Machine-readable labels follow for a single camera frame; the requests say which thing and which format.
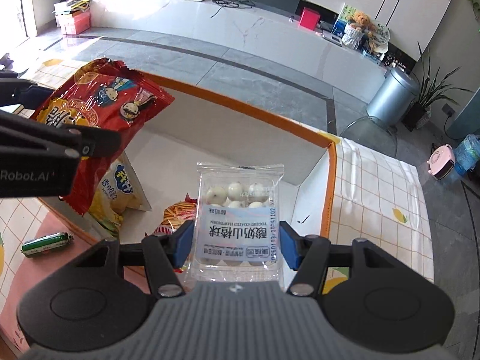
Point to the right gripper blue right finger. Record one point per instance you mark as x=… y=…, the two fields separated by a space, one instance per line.
x=308 y=257

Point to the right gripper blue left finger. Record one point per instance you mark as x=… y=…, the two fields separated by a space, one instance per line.
x=163 y=255

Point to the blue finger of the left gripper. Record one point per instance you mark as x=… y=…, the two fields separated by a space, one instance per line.
x=18 y=91

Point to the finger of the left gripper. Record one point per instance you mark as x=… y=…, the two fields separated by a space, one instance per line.
x=89 y=142

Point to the orange stick snack bag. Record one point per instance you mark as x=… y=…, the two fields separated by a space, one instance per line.
x=178 y=225

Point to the red chip bag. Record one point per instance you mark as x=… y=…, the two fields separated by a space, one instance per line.
x=102 y=94

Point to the yellow chip bag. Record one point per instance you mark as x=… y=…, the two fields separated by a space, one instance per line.
x=117 y=191

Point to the clear yogurt ball pack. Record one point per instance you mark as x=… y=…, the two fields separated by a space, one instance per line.
x=236 y=229

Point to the green sausage stick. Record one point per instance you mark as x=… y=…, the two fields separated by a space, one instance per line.
x=46 y=243

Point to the lemon print tablecloth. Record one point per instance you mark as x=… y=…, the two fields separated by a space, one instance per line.
x=375 y=197

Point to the pink storage box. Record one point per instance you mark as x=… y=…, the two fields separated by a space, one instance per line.
x=74 y=23

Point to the orange cardboard box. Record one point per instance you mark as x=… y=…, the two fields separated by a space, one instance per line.
x=201 y=126

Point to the pink placemat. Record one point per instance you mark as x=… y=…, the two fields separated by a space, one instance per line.
x=19 y=273

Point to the clear glass chair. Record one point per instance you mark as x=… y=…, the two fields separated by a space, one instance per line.
x=371 y=132

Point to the pink small heater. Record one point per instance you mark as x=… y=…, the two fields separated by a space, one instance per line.
x=441 y=162

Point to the silver trash can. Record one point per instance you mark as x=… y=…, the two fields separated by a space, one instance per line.
x=393 y=98

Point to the blue water jug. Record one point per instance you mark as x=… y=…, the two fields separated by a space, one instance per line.
x=467 y=154

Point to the white tv cabinet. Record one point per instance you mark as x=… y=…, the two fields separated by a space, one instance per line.
x=254 y=31

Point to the potted green plant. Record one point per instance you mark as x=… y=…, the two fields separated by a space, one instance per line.
x=432 y=87

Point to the teddy bear in pot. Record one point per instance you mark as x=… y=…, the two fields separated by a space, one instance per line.
x=358 y=25

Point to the red box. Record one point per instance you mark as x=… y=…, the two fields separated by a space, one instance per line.
x=309 y=19

